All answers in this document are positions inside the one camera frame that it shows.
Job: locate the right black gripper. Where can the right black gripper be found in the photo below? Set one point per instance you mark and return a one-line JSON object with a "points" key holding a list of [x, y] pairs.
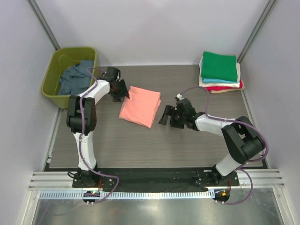
{"points": [[169, 110]]}

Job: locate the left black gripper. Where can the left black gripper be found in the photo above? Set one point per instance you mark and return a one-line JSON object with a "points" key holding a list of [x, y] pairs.
{"points": [[116, 98]]}

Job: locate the salmon pink t shirt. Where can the salmon pink t shirt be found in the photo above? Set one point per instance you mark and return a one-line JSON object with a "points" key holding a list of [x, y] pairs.
{"points": [[141, 106]]}

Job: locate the olive green plastic bin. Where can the olive green plastic bin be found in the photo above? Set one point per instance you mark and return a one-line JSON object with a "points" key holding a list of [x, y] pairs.
{"points": [[61, 60]]}

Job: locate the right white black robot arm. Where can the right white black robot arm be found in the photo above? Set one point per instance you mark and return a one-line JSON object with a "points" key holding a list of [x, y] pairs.
{"points": [[242, 139]]}

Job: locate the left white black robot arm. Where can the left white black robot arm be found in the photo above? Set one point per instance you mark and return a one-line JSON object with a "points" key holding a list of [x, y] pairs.
{"points": [[82, 121]]}

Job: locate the white folded t shirt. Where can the white folded t shirt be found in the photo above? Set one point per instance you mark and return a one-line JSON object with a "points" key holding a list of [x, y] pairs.
{"points": [[231, 85]]}

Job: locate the tan folded t shirt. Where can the tan folded t shirt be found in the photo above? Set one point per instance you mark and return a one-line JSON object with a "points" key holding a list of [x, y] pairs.
{"points": [[242, 86]]}

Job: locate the blue grey t shirt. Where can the blue grey t shirt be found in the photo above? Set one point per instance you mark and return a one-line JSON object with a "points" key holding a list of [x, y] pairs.
{"points": [[76, 79]]}

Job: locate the light blue folded t shirt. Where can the light blue folded t shirt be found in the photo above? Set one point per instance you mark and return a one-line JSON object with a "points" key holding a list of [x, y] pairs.
{"points": [[209, 80]]}

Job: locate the red folded t shirt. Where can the red folded t shirt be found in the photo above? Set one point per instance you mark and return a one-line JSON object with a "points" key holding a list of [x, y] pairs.
{"points": [[219, 89]]}

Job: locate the green folded t shirt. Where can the green folded t shirt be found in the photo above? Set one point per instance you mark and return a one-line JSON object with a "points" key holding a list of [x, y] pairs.
{"points": [[221, 67]]}

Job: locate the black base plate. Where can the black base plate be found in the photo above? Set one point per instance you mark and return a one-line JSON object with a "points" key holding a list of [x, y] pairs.
{"points": [[168, 180]]}

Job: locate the left aluminium frame post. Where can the left aluminium frame post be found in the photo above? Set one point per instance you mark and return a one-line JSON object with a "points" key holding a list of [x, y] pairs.
{"points": [[39, 15]]}

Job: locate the white slotted cable duct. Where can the white slotted cable duct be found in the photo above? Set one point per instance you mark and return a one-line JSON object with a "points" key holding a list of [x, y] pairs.
{"points": [[89, 195]]}

